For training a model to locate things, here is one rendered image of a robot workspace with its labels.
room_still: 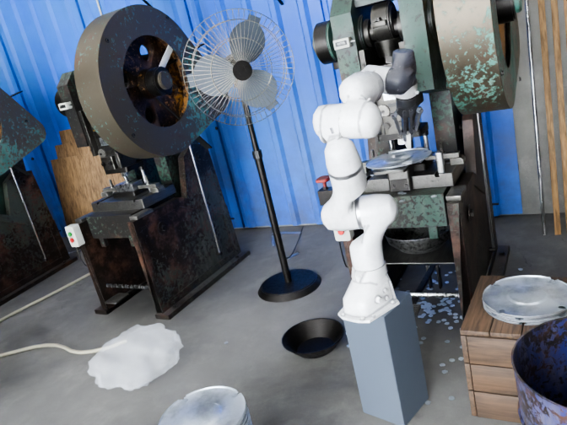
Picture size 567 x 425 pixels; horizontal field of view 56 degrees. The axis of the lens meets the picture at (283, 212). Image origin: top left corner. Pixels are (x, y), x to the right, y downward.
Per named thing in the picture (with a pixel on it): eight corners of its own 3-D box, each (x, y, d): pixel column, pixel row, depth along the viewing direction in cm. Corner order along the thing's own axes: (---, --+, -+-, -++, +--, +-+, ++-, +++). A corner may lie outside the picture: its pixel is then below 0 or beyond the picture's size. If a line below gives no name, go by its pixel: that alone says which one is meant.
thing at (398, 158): (375, 174, 221) (375, 172, 221) (359, 162, 249) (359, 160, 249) (442, 156, 222) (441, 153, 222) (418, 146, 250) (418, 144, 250)
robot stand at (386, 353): (404, 427, 190) (383, 317, 177) (363, 412, 202) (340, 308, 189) (429, 398, 201) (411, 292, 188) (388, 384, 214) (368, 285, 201)
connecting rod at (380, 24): (402, 83, 225) (389, -2, 215) (375, 88, 231) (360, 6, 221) (413, 76, 242) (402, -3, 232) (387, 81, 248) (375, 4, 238)
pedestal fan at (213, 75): (329, 304, 289) (261, -3, 243) (245, 308, 307) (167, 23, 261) (366, 220, 401) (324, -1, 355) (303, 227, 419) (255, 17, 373)
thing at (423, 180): (454, 185, 227) (452, 172, 225) (354, 193, 249) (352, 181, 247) (465, 165, 251) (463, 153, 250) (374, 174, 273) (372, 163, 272)
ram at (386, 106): (412, 133, 229) (401, 63, 220) (378, 137, 236) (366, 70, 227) (420, 124, 243) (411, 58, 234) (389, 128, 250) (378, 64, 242)
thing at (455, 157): (463, 164, 233) (461, 141, 230) (425, 167, 242) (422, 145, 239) (466, 159, 238) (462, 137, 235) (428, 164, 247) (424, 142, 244)
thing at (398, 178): (409, 199, 222) (404, 168, 218) (377, 201, 229) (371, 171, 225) (423, 180, 242) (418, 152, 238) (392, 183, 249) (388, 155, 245)
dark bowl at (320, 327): (333, 369, 232) (330, 355, 230) (273, 363, 247) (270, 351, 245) (355, 331, 257) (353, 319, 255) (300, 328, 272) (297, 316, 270)
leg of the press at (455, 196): (490, 341, 227) (465, 134, 200) (462, 339, 232) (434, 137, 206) (510, 250, 302) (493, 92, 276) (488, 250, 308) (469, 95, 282)
